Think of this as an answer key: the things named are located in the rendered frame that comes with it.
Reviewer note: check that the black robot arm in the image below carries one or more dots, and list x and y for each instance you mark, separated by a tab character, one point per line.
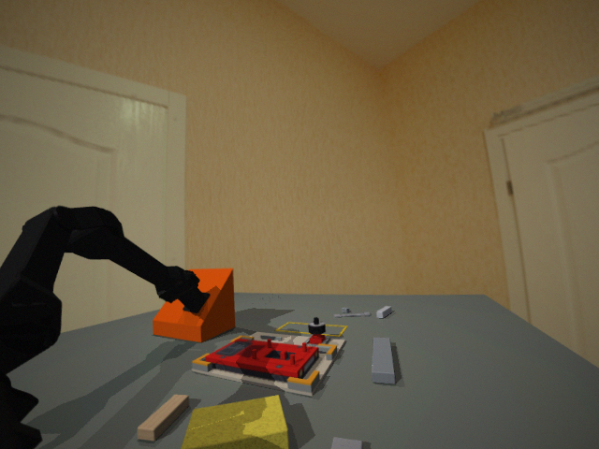
30	313

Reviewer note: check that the black and grey wheel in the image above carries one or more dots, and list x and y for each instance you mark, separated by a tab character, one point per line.
317	329

